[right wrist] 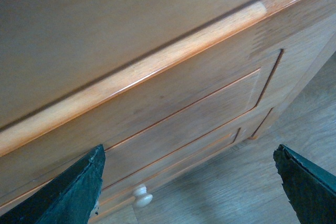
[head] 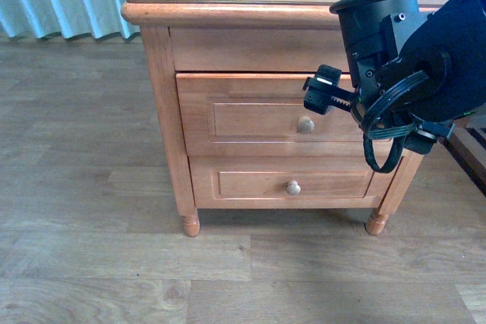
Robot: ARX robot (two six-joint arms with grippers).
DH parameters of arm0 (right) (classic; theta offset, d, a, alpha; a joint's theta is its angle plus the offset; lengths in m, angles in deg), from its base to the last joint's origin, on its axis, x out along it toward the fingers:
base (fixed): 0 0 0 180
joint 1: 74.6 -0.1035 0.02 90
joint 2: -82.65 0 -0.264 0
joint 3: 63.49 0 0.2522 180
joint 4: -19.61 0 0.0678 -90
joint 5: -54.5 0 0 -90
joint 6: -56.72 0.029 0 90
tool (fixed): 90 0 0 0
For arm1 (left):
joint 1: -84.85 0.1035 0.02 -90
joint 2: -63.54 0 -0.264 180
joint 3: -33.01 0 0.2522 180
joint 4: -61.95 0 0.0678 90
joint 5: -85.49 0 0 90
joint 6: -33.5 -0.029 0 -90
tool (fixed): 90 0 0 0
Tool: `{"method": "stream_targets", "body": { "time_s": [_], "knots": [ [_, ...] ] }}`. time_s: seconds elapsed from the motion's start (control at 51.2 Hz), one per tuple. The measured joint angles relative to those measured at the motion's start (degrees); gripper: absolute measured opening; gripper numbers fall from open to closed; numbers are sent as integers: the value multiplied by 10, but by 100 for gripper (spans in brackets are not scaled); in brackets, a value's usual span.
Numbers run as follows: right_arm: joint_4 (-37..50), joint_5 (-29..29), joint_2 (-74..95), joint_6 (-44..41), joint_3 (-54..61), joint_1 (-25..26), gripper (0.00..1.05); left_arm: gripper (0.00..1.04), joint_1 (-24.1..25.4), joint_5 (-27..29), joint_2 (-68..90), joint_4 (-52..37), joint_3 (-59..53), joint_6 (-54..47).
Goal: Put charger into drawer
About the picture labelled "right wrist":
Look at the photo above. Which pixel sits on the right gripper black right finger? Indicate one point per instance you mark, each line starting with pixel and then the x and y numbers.
pixel 309 188

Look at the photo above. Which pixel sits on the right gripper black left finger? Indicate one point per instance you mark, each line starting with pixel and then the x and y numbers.
pixel 68 198

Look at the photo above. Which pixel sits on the wooden nightstand cabinet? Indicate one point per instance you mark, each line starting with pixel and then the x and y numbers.
pixel 63 58

